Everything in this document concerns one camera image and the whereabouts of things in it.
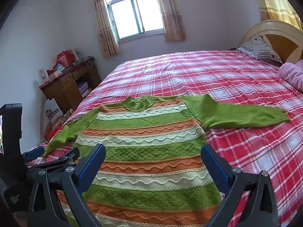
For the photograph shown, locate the brown woven bag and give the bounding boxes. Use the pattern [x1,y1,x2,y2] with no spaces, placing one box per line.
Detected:
[61,108,75,121]

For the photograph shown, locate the beige patterned curtain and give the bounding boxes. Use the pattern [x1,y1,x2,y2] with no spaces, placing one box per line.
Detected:
[155,0,187,42]
[90,0,120,58]

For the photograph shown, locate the red gift bag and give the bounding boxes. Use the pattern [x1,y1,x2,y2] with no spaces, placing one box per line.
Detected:
[56,50,79,68]

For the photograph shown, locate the red plastic bag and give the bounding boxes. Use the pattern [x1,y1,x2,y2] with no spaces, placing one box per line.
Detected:
[45,122,64,143]

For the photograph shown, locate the window with green frame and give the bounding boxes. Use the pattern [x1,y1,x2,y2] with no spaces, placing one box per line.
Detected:
[103,0,165,40]

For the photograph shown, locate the green orange striped knit sweater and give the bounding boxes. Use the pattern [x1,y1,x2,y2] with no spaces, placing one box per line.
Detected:
[42,94,291,227]

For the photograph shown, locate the pink blanket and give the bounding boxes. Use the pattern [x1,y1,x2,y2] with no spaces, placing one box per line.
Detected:
[279,60,303,93]

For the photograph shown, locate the patterned white pillow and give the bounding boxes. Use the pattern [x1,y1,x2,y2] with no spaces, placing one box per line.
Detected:
[236,34,283,64]

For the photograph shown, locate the brown wooden desk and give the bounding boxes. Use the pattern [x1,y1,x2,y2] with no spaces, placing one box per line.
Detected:
[39,57,103,118]

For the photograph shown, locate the cream wooden headboard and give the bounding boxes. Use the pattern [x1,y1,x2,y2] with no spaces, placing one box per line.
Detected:
[238,20,303,64]

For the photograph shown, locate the white box with red hearts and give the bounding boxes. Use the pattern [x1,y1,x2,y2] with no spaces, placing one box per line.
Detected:
[38,68,51,86]

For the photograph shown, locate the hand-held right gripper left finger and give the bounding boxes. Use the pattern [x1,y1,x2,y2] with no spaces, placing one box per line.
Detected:
[28,144,106,227]

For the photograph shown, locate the bed with red plaid sheet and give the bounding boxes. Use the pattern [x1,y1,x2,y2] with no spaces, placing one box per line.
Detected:
[35,50,303,227]

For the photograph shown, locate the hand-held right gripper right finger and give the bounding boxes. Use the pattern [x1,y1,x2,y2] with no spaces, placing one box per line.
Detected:
[200,144,280,227]

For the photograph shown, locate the white paper bag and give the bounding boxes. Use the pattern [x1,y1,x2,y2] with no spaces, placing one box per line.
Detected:
[43,98,64,124]

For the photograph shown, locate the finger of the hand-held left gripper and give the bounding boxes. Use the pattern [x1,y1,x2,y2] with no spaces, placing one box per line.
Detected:
[22,146,46,163]
[27,147,80,171]

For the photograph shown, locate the yellow curtain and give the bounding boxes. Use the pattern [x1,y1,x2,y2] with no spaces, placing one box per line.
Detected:
[250,0,303,32]

